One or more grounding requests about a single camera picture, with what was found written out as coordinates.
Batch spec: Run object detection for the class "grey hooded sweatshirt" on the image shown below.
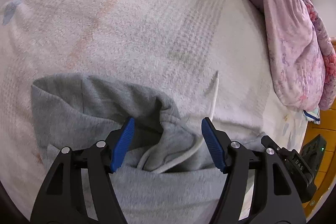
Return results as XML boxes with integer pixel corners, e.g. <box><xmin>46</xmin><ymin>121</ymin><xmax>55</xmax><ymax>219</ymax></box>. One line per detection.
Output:
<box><xmin>31</xmin><ymin>74</ymin><xmax>226</xmax><ymax>223</ymax></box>

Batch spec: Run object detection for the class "wooden headboard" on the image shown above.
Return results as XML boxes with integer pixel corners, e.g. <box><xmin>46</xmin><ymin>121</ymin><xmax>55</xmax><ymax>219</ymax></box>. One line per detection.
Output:
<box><xmin>301</xmin><ymin>40</ymin><xmax>336</xmax><ymax>217</ymax></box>

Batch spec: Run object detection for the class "pink purple floral quilt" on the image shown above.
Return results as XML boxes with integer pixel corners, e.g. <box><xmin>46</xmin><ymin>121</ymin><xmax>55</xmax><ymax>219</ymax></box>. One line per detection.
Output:
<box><xmin>250</xmin><ymin>0</ymin><xmax>335</xmax><ymax>110</ymax></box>

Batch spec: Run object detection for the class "teal striped pillow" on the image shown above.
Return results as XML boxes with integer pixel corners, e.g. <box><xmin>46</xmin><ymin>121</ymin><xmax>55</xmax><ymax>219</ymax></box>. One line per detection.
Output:
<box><xmin>303</xmin><ymin>107</ymin><xmax>321</xmax><ymax>125</ymax></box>

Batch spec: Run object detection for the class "white patterned bed sheet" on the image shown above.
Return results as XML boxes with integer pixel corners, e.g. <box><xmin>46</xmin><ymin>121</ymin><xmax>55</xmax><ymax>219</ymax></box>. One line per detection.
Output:
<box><xmin>1</xmin><ymin>0</ymin><xmax>307</xmax><ymax>217</ymax></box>

